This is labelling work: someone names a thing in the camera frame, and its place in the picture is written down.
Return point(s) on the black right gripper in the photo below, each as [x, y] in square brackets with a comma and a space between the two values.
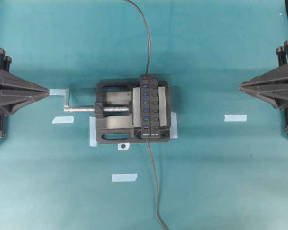
[273, 76]

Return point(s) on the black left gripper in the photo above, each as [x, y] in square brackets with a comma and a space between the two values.
[10, 104]

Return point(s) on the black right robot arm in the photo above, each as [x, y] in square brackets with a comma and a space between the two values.
[272, 87]

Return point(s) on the black multi-port USB hub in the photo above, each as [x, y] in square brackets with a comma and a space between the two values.
[149, 106]

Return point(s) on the blue tape strip right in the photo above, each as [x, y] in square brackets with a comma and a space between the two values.
[235, 118]

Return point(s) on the blue tape strip left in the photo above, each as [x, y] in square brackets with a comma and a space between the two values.
[63, 120]

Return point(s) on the blue tape on vise left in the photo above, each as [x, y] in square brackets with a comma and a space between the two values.
[92, 132]

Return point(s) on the blue tape on vise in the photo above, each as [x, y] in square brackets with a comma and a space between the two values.
[92, 132]
[173, 128]

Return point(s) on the black bench vise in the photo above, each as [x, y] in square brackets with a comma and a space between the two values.
[117, 112]

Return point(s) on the blue tape on vise right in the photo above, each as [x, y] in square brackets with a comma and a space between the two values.
[173, 128]

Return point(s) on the tape patch with black screw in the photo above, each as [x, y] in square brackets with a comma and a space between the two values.
[123, 146]

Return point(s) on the blue tape strip bottom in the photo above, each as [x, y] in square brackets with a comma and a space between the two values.
[131, 177]

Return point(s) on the blue tape strip near handle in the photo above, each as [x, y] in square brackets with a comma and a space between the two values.
[57, 92]

